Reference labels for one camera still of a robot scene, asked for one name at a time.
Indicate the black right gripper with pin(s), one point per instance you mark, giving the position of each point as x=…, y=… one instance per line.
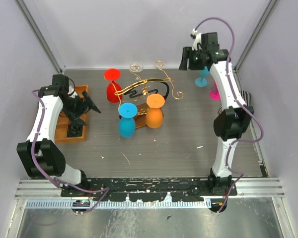
x=187, y=53

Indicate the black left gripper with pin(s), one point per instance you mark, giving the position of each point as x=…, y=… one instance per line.
x=75, y=117

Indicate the light blue wine glass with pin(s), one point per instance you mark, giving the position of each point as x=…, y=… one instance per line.
x=201, y=81

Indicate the wooden compartment tray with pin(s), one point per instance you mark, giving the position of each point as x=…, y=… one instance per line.
x=65, y=132

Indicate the magenta wine glass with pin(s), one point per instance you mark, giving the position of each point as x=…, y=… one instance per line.
x=214, y=94

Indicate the clear wine glass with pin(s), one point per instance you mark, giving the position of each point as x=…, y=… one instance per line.
x=135, y=68

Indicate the gold wire wine glass rack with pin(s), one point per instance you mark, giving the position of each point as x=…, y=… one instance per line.
x=139, y=90

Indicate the orange wine glass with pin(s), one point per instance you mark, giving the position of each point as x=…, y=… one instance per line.
x=154, y=116

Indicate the striped cloth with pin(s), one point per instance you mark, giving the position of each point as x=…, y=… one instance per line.
x=242, y=96

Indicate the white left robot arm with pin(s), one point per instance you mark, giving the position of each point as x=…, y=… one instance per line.
x=39, y=154

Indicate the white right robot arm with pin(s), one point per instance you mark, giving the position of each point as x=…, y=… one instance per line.
x=233, y=121

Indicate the red wine glass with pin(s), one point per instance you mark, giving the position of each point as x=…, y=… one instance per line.
x=112, y=75

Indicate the blue wine glass front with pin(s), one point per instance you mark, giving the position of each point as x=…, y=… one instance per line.
x=127, y=124

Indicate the black coiled item in tray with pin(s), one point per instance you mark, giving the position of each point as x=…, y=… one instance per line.
x=74, y=131

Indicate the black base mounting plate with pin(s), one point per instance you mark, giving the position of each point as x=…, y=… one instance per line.
x=184, y=189

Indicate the aluminium frame rail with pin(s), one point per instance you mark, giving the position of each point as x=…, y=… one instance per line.
x=42, y=194

